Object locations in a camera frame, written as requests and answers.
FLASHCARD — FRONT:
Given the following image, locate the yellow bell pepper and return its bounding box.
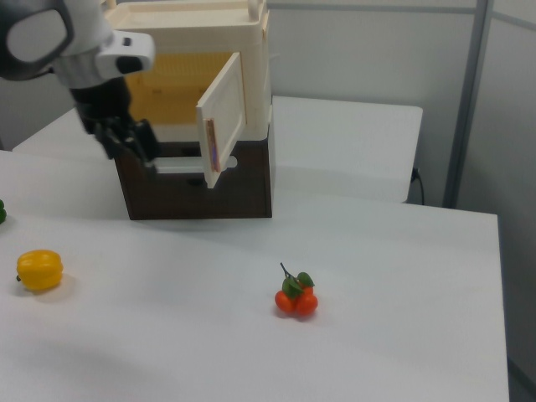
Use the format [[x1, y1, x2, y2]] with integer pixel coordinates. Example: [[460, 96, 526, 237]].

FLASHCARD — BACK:
[[16, 249, 64, 292]]

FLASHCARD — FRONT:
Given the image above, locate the white drawer handle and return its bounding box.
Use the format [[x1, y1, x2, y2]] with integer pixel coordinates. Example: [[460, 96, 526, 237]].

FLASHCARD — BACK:
[[152, 155, 240, 175]]

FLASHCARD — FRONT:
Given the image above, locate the orange tangerine cluster with leaves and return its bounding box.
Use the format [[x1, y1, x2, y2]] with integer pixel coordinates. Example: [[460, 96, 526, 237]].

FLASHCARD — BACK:
[[273, 262, 320, 317]]

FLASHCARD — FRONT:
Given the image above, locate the cream cabinet door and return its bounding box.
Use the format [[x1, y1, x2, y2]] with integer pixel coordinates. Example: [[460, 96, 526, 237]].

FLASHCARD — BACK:
[[195, 51, 249, 190]]

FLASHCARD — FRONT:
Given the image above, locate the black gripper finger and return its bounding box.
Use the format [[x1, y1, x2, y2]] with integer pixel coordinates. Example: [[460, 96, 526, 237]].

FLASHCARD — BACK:
[[95, 125, 127, 162], [142, 155, 161, 182]]

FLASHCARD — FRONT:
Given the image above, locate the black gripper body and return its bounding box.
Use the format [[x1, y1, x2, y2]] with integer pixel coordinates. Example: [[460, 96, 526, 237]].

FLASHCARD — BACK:
[[70, 78, 161, 167]]

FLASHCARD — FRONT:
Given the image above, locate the grey metal partition post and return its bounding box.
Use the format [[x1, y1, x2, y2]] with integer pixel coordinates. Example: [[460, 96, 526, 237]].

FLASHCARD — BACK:
[[442, 0, 492, 209]]

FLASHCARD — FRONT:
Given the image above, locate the cream plastic cabinet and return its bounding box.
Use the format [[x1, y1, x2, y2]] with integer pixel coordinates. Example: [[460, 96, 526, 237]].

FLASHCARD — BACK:
[[102, 0, 276, 146]]

